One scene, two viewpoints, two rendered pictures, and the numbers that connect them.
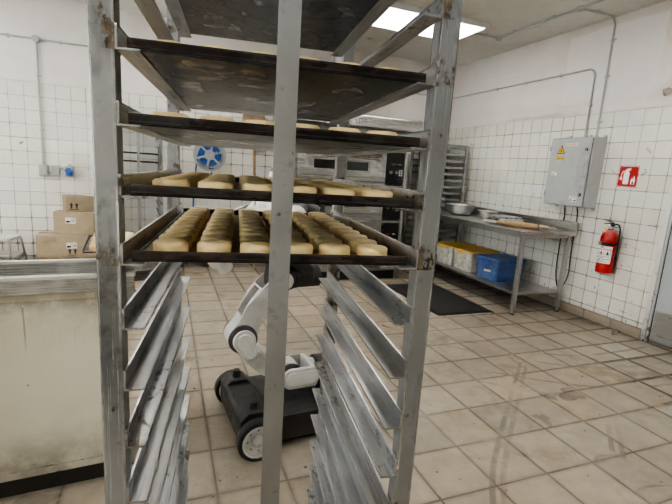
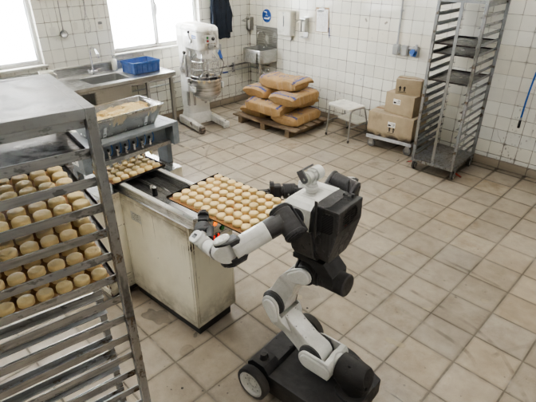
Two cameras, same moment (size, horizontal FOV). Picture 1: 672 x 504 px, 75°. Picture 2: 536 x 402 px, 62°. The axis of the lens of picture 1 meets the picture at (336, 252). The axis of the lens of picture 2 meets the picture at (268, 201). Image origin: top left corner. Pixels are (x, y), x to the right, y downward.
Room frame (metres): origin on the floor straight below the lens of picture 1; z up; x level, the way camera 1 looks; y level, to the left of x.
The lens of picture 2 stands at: (1.24, -1.27, 2.17)
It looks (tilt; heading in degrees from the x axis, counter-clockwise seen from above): 29 degrees down; 66
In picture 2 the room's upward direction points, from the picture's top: straight up
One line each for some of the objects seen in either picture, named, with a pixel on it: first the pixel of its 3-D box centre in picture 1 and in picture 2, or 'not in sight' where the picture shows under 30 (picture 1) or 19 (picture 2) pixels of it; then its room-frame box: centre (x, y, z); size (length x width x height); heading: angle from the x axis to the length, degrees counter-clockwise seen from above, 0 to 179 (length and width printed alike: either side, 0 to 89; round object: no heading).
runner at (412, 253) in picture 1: (355, 230); (20, 312); (0.97, -0.04, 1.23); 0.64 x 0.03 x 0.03; 13
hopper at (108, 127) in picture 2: not in sight; (116, 118); (1.46, 1.67, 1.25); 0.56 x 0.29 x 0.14; 26
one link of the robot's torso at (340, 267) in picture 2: (293, 271); (323, 269); (2.19, 0.21, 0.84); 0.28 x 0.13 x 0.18; 116
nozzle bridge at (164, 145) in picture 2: not in sight; (122, 153); (1.46, 1.67, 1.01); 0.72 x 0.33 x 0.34; 26
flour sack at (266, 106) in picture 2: not in sight; (270, 104); (3.76, 4.40, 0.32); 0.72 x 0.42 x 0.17; 116
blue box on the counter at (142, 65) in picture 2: not in sight; (140, 65); (2.09, 4.70, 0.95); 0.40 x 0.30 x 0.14; 24
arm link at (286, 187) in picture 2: not in sight; (280, 191); (2.21, 0.77, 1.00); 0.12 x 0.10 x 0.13; 161
